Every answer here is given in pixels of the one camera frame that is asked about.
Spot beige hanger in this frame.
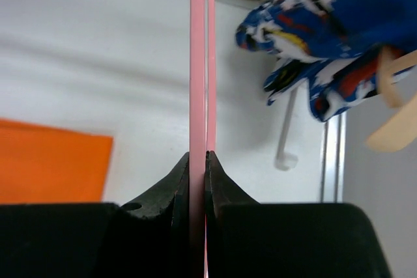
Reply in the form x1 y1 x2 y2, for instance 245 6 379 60
366 47 416 152

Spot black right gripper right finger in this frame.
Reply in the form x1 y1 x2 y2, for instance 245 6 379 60
205 152 392 277

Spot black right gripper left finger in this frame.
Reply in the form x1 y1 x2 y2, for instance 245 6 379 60
1 156 190 277

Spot blue patterned garment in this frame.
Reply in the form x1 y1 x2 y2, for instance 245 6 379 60
235 0 416 122

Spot pink hanger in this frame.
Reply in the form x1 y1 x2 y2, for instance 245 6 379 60
189 0 216 277

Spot orange trousers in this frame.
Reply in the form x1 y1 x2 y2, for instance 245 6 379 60
1 118 113 204

